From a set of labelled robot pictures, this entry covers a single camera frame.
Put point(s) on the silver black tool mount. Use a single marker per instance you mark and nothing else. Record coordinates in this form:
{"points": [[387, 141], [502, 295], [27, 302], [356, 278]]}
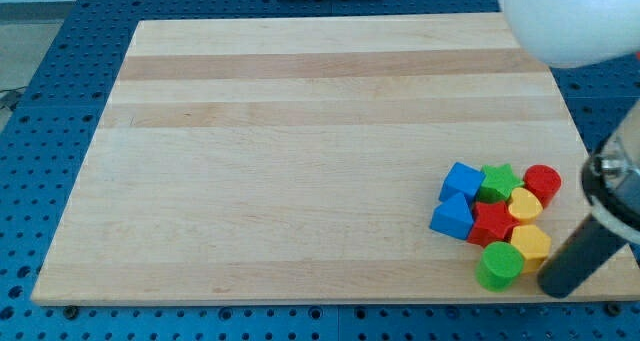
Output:
{"points": [[610, 179]]}

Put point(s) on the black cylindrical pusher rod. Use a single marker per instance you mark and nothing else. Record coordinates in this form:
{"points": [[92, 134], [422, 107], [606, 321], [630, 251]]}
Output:
{"points": [[588, 248]]}

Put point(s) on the green cylinder block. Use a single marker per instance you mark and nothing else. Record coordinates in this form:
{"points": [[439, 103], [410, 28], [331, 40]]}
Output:
{"points": [[499, 266]]}

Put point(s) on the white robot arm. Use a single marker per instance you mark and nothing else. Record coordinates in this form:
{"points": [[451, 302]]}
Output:
{"points": [[572, 34]]}

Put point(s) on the yellow hexagon block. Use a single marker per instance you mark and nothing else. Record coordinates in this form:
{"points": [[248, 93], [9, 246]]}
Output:
{"points": [[533, 244]]}

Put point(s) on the red cylinder block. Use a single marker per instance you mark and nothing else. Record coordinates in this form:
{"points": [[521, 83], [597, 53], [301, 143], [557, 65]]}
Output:
{"points": [[543, 182]]}

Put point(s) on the yellow heart block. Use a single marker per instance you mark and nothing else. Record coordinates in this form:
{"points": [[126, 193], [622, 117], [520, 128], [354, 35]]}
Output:
{"points": [[524, 206]]}

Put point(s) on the red star block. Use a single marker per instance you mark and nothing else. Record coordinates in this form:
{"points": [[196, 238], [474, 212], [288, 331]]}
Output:
{"points": [[492, 222]]}

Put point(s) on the green star block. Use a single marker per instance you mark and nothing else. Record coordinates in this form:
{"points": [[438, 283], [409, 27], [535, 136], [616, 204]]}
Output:
{"points": [[498, 184]]}

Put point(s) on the blue triangle block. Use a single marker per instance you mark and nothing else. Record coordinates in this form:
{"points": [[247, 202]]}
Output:
{"points": [[453, 217]]}

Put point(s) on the blue cube block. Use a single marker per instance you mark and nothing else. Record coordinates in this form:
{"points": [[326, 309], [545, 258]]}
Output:
{"points": [[461, 179]]}

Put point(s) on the wooden board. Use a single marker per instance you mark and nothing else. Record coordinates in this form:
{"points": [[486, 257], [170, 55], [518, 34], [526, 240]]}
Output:
{"points": [[299, 161]]}

